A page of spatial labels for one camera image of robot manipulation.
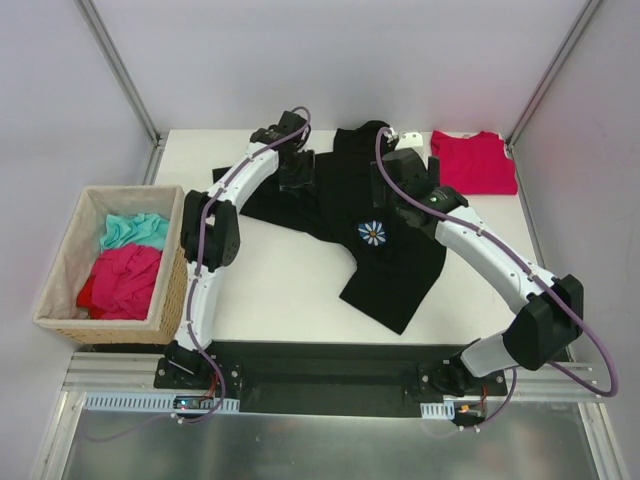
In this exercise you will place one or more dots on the teal t-shirt in basket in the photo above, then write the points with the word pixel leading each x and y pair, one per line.
pixel 142 229

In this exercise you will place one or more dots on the right aluminium frame post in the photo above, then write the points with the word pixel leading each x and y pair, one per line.
pixel 577 30

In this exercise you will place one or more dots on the left aluminium frame post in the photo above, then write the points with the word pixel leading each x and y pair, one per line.
pixel 115 62

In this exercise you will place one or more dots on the red t-shirt in basket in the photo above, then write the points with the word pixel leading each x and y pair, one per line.
pixel 121 283

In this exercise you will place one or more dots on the left white cable duct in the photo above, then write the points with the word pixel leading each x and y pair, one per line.
pixel 158 403

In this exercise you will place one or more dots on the wicker laundry basket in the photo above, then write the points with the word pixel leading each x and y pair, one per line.
pixel 57 310

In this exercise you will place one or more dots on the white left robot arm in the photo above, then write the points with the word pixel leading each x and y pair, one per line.
pixel 210 233

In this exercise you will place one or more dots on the right white cable duct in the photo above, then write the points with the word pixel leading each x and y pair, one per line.
pixel 448 410

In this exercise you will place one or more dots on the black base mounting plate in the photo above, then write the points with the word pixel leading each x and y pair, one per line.
pixel 362 380

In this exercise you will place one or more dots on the black flower print t-shirt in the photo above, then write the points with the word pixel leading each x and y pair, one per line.
pixel 396 265

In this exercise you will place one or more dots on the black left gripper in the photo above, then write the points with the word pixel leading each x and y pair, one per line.
pixel 296 170

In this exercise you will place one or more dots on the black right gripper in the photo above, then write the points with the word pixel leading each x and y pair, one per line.
pixel 382 187

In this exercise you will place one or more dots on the aluminium front rail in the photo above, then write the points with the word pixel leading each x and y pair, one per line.
pixel 135 372

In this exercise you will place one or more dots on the white cable duct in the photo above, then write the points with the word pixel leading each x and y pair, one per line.
pixel 448 410
pixel 158 403

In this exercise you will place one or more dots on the folded red t-shirt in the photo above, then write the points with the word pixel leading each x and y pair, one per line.
pixel 475 165

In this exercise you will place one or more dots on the aluminium frame post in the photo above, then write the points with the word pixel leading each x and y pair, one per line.
pixel 115 62
pixel 577 30

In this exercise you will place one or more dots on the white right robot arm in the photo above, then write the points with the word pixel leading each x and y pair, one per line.
pixel 547 309

